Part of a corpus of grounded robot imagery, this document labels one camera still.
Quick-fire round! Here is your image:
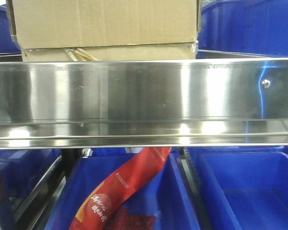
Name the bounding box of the blue bin lower right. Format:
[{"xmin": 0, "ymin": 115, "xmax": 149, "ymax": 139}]
[{"xmin": 199, "ymin": 152, "xmax": 288, "ymax": 230}]

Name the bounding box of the stainless steel shelf rail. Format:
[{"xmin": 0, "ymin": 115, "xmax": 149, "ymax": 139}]
[{"xmin": 0, "ymin": 58, "xmax": 288, "ymax": 149}]

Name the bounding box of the large brown cardboard box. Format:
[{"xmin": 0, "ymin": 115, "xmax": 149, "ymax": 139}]
[{"xmin": 6, "ymin": 0, "xmax": 201, "ymax": 62}]

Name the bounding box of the blue bin upper right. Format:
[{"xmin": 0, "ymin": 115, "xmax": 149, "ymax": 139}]
[{"xmin": 198, "ymin": 0, "xmax": 288, "ymax": 57}]

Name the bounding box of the blue bin upper left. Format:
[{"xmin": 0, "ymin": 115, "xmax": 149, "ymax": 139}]
[{"xmin": 0, "ymin": 6, "xmax": 21, "ymax": 53}]

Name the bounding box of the blue bin with snack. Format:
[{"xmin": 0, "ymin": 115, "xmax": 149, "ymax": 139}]
[{"xmin": 45, "ymin": 154, "xmax": 200, "ymax": 230}]

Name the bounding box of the peeling clear packing tape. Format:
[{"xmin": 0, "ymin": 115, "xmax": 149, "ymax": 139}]
[{"xmin": 64, "ymin": 48, "xmax": 99, "ymax": 61}]

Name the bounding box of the blue bin lower left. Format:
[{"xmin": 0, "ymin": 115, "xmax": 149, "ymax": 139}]
[{"xmin": 0, "ymin": 149, "xmax": 61, "ymax": 197}]

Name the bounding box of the silver rail screw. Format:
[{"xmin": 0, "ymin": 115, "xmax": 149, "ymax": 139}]
[{"xmin": 261, "ymin": 79, "xmax": 271, "ymax": 89}]

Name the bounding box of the blue bin lower back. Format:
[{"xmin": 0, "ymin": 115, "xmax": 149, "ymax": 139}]
[{"xmin": 187, "ymin": 146, "xmax": 285, "ymax": 156}]

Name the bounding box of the red snack bag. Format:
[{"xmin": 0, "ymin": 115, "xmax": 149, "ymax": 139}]
[{"xmin": 69, "ymin": 147, "xmax": 171, "ymax": 230}]

